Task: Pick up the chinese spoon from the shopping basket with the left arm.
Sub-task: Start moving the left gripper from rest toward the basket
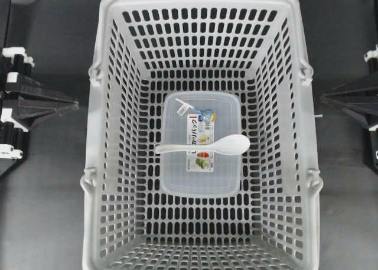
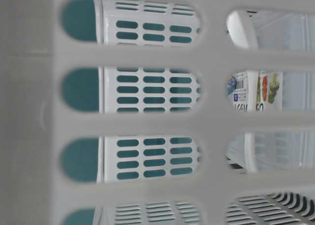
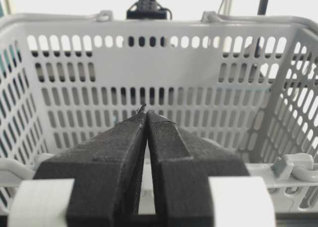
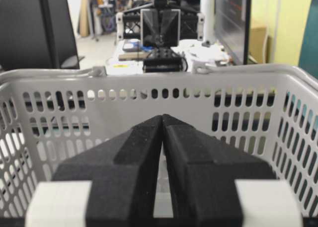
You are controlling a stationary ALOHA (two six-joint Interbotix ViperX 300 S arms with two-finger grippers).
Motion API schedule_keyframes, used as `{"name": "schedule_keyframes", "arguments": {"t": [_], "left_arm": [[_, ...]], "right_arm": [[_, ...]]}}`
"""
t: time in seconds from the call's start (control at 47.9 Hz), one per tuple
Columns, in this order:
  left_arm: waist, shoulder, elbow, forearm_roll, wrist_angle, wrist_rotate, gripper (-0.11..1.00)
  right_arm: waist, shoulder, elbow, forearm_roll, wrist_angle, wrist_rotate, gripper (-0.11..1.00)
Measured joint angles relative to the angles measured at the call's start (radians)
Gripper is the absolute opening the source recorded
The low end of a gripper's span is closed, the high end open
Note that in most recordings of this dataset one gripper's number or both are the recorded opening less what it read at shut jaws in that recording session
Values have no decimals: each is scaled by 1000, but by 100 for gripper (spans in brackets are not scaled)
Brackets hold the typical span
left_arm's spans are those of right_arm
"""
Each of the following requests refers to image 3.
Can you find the black camera stand mount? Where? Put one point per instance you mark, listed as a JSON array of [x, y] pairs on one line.
[[148, 9]]

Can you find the black vertical pole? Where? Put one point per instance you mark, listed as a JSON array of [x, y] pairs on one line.
[[262, 7]]

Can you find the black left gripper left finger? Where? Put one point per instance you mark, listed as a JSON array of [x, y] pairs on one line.
[[86, 186]]

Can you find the grey far basket handle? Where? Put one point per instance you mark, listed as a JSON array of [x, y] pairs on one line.
[[209, 18]]

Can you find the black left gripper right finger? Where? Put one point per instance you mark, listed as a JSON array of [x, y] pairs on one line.
[[197, 183]]

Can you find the grey plastic shopping basket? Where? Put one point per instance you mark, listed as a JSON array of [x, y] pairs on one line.
[[253, 90]]

